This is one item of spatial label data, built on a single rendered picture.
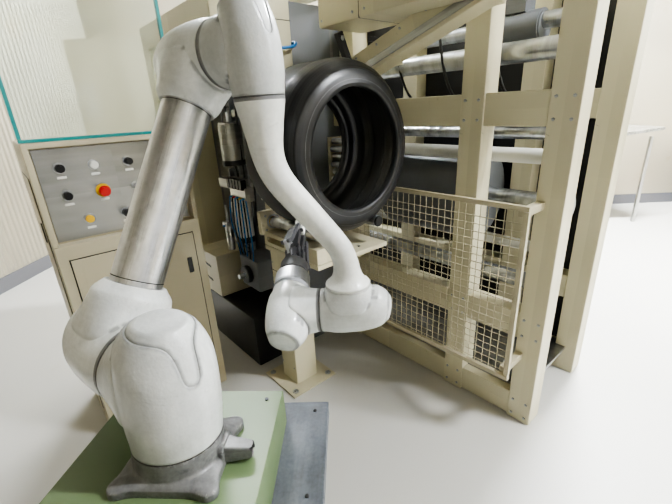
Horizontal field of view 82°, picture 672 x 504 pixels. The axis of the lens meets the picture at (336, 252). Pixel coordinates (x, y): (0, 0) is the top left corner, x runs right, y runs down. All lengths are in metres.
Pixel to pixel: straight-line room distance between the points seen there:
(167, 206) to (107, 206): 0.97
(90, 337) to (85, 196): 1.01
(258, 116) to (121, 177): 1.09
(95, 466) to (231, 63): 0.75
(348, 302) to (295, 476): 0.36
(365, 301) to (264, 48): 0.53
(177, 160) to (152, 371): 0.40
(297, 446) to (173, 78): 0.80
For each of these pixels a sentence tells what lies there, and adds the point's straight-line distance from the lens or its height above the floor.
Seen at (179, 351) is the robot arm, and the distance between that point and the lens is 0.65.
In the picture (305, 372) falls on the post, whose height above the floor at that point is 0.05.
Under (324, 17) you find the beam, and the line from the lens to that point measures 1.78.
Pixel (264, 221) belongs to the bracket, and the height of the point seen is 0.91.
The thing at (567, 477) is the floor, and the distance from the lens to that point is 1.88.
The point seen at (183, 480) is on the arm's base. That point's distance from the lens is 0.76.
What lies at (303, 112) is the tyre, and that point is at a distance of 1.23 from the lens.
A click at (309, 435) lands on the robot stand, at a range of 0.96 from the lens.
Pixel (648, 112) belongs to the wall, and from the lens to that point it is 6.14.
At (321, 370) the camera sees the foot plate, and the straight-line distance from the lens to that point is 2.17.
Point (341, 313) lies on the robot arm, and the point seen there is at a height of 0.91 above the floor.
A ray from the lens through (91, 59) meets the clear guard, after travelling 1.76.
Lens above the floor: 1.33
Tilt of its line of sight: 21 degrees down
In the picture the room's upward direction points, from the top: 3 degrees counter-clockwise
